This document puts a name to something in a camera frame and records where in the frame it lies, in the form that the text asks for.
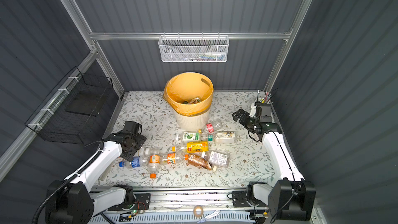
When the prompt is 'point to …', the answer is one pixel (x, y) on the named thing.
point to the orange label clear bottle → (154, 165)
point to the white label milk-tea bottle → (225, 137)
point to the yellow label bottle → (196, 146)
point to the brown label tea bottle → (195, 100)
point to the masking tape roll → (200, 207)
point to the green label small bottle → (189, 136)
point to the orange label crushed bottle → (171, 158)
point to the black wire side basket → (78, 111)
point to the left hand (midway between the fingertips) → (139, 145)
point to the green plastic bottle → (185, 102)
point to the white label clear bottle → (217, 157)
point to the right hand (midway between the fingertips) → (241, 118)
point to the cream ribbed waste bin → (192, 123)
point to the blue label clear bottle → (136, 162)
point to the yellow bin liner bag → (189, 94)
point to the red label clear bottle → (210, 127)
